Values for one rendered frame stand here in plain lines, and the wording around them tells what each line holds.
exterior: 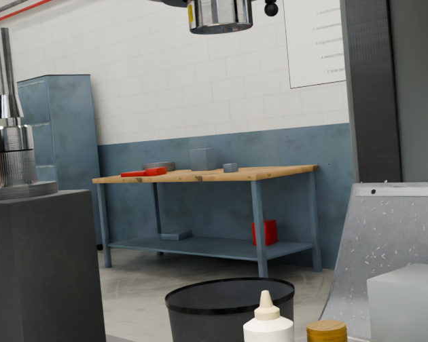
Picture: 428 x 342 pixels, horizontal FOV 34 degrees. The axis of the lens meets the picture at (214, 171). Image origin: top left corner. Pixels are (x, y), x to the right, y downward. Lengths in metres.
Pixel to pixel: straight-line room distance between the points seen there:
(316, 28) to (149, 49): 2.20
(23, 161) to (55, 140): 6.92
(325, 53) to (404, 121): 4.91
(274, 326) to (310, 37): 5.35
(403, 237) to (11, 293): 0.44
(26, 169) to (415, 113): 0.45
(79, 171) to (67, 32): 1.78
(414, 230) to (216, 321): 1.58
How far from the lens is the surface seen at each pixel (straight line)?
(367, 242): 0.86
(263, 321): 0.56
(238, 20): 0.50
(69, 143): 7.82
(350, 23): 0.90
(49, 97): 7.75
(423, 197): 0.84
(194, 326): 2.40
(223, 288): 2.79
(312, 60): 5.84
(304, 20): 5.91
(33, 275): 0.78
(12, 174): 0.81
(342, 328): 0.39
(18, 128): 0.81
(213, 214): 6.77
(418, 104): 0.85
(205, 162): 6.29
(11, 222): 0.76
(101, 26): 8.08
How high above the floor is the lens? 1.20
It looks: 3 degrees down
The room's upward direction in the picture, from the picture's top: 5 degrees counter-clockwise
